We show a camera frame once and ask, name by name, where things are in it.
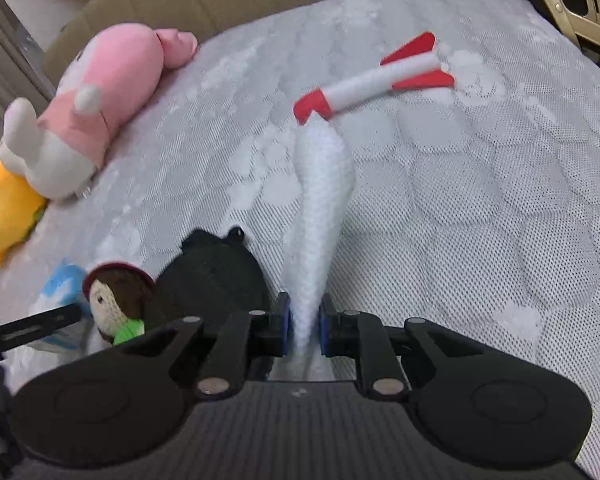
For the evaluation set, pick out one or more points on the red white rocket toy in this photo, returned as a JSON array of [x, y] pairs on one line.
[[413, 66]]

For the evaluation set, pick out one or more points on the yellow plush toy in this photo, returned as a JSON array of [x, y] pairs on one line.
[[21, 208]]

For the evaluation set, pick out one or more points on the pink plush toy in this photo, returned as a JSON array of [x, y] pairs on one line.
[[60, 150]]

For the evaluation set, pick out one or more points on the white patterned mattress cover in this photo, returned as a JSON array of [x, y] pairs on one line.
[[477, 207]]

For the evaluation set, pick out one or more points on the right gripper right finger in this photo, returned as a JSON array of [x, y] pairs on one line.
[[342, 333]]

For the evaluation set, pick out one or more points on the white knitted cloth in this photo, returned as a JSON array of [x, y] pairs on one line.
[[325, 170]]

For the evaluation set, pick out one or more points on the knitted doll green body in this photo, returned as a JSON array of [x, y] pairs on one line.
[[118, 295]]

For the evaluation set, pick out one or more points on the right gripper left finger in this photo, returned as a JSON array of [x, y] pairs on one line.
[[262, 333]]

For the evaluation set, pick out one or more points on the black pouch bag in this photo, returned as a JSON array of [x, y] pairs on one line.
[[212, 277]]

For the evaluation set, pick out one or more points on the blue white packet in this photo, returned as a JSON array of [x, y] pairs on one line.
[[64, 286]]

